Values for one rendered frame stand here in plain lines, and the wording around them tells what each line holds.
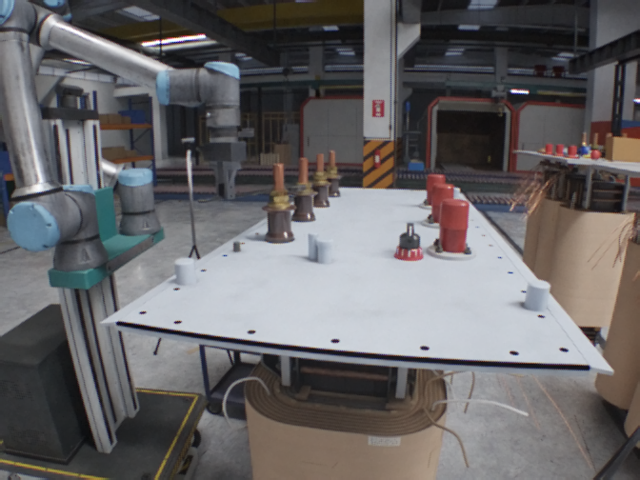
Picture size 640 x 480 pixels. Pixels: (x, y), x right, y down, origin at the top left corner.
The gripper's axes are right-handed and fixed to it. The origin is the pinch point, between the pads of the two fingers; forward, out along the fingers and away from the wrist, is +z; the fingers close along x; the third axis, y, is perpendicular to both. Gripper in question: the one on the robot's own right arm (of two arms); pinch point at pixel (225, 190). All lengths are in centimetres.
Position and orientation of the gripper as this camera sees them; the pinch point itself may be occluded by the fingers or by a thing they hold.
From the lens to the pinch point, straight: 113.1
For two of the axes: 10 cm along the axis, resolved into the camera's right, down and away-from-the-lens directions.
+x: 7.6, 1.7, -6.3
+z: 0.0, 9.7, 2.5
